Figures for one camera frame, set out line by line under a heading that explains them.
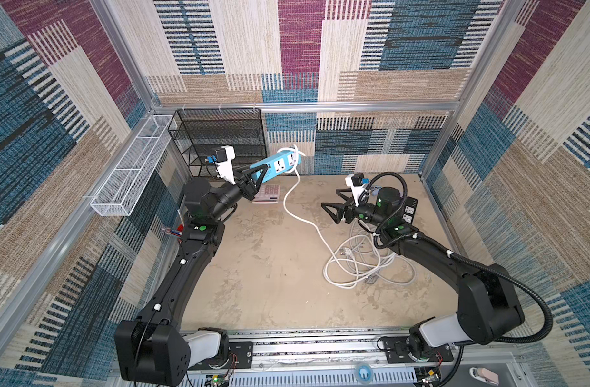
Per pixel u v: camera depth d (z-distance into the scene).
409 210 1.05
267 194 1.12
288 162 0.70
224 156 0.58
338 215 0.72
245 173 0.61
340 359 0.73
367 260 0.92
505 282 0.42
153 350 0.38
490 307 0.43
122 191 0.71
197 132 1.03
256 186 0.63
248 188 0.60
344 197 0.81
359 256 0.94
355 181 0.69
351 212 0.71
